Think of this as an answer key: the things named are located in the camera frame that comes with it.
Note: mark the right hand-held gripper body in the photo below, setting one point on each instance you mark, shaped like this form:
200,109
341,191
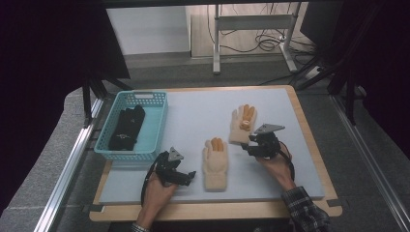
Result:
267,143

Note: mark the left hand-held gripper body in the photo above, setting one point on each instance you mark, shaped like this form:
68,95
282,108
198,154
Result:
167,167

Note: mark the cream glove with tag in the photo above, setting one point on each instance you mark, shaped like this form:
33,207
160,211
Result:
240,127

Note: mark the cream glove orange fingertips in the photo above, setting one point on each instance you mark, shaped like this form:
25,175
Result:
215,167

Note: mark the teal plastic basket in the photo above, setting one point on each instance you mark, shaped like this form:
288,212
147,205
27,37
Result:
151,129

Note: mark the black glove with logo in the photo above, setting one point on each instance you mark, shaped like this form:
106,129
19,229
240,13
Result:
124,132

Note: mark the person's right hand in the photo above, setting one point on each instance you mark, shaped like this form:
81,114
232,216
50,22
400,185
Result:
277,169

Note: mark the person's left hand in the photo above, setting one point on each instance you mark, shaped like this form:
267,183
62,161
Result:
158,196

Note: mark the grey foam mat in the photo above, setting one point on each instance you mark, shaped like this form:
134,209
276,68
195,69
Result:
193,129

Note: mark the black corner tape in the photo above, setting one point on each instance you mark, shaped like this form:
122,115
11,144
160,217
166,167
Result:
95,208
335,203

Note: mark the white power strip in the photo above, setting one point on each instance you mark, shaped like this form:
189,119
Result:
312,72

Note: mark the black tripod legs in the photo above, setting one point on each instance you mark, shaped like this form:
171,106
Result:
93,93
341,83

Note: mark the white panel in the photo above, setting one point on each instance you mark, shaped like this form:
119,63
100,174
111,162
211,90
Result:
148,29

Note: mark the dark curtain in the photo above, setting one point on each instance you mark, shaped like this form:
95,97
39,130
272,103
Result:
42,80
383,64

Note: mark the aluminium rail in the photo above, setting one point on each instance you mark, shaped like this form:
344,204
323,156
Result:
67,167
370,161

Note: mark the white metal stand frame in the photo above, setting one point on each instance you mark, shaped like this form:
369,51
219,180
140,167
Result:
254,22

